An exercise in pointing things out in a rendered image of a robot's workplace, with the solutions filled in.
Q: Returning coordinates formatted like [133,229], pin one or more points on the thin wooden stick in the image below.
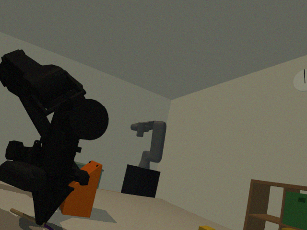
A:
[21,214]

